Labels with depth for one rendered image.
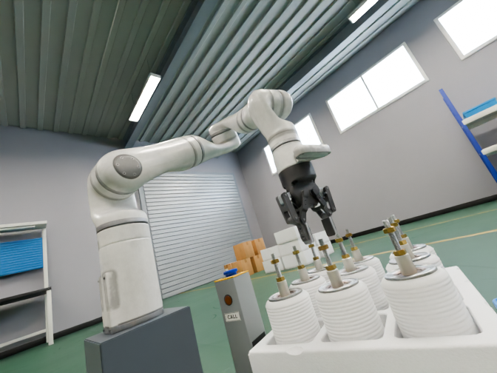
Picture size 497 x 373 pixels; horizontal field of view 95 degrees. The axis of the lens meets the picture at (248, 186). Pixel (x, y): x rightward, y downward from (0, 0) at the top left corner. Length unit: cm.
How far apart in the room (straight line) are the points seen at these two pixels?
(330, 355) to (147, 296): 32
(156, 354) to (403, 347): 36
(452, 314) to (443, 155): 529
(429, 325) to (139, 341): 42
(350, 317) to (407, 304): 9
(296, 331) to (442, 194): 529
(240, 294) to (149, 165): 38
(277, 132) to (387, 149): 541
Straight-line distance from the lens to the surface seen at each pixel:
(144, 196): 606
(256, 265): 459
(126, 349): 44
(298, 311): 51
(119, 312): 48
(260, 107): 53
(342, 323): 46
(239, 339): 67
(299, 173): 46
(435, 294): 44
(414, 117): 587
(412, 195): 573
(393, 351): 43
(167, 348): 46
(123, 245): 48
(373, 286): 58
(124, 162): 51
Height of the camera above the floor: 35
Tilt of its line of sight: 16 degrees up
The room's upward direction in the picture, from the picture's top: 17 degrees counter-clockwise
